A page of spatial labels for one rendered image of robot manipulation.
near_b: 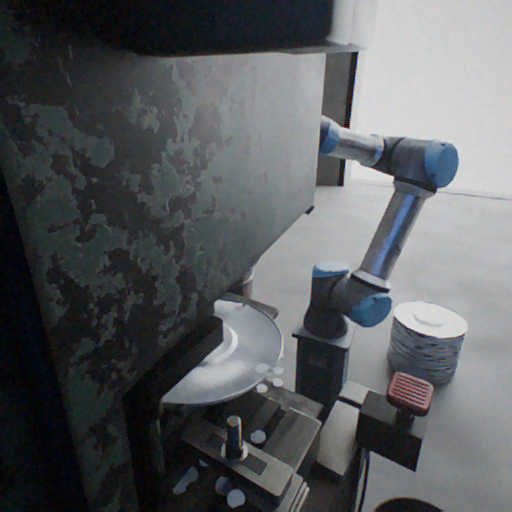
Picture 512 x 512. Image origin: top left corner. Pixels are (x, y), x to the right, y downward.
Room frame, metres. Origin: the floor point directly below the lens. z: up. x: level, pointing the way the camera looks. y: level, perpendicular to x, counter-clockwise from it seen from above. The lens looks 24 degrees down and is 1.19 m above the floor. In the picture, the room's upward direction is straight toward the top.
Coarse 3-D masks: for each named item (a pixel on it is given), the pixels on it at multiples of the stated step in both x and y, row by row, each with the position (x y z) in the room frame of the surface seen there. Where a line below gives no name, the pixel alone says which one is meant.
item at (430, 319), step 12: (408, 300) 1.58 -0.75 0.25; (396, 312) 1.48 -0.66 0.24; (408, 312) 1.48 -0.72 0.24; (420, 312) 1.47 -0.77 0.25; (432, 312) 1.48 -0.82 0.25; (444, 312) 1.49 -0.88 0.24; (456, 312) 1.48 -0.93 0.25; (408, 324) 1.39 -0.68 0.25; (420, 324) 1.39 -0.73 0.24; (432, 324) 1.38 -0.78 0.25; (444, 324) 1.39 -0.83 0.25; (456, 324) 1.39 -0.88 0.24; (432, 336) 1.30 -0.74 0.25; (444, 336) 1.30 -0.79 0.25; (456, 336) 1.30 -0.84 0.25
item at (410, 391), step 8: (392, 376) 0.48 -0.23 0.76; (400, 376) 0.48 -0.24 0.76; (408, 376) 0.48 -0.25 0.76; (392, 384) 0.46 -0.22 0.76; (400, 384) 0.46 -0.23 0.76; (408, 384) 0.46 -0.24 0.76; (416, 384) 0.46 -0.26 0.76; (424, 384) 0.46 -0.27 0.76; (392, 392) 0.45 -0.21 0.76; (400, 392) 0.45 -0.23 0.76; (408, 392) 0.45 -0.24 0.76; (416, 392) 0.45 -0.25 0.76; (424, 392) 0.45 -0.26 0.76; (432, 392) 0.45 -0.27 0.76; (392, 400) 0.43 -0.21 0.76; (400, 400) 0.43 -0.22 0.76; (408, 400) 0.43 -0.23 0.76; (416, 400) 0.43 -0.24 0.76; (424, 400) 0.43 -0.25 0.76; (400, 408) 0.43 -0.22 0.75; (408, 408) 0.42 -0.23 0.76; (416, 408) 0.42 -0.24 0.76; (424, 408) 0.42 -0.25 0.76
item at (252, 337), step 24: (216, 312) 0.63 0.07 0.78; (240, 312) 0.63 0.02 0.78; (264, 312) 0.62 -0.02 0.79; (240, 336) 0.55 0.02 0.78; (264, 336) 0.55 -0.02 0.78; (216, 360) 0.49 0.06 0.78; (240, 360) 0.49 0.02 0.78; (264, 360) 0.49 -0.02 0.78; (192, 384) 0.44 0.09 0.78; (216, 384) 0.44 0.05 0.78; (240, 384) 0.44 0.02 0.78
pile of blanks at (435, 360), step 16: (464, 320) 1.43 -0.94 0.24; (400, 336) 1.39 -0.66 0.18; (416, 336) 1.33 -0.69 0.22; (464, 336) 1.34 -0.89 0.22; (400, 352) 1.38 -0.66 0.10; (416, 352) 1.33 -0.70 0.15; (432, 352) 1.30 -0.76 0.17; (448, 352) 1.30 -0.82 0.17; (400, 368) 1.37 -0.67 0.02; (416, 368) 1.32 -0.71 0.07; (432, 368) 1.30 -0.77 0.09; (448, 368) 1.31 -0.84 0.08
